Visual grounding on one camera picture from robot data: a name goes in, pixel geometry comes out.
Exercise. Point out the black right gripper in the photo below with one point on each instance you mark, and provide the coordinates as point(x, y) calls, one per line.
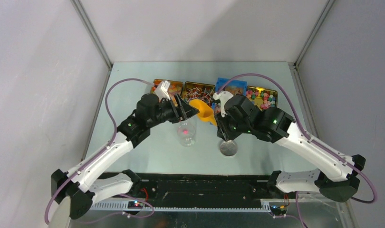
point(222, 131)

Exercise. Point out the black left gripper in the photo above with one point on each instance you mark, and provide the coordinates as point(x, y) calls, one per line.
point(186, 111)

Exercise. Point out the clear plastic jar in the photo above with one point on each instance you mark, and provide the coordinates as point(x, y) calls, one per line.
point(186, 132)

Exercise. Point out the orange plastic scoop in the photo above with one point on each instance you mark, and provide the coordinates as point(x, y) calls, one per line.
point(206, 114)

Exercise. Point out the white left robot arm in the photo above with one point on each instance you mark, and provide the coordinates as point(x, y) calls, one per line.
point(80, 185)

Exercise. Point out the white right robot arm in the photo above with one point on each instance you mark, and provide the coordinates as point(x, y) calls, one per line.
point(333, 176)

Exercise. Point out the tin of gummy candies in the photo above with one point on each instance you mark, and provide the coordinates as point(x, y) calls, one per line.
point(175, 87)

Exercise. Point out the tin of colourful cube candies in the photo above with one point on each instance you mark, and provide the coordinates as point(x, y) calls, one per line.
point(261, 97)

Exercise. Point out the blue bin of candies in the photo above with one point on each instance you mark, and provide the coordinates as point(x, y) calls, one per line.
point(234, 87)

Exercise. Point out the tin of lollipops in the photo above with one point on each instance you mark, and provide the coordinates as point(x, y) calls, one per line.
point(201, 91)

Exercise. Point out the silver metal jar lid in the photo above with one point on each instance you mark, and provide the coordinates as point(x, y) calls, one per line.
point(228, 148)

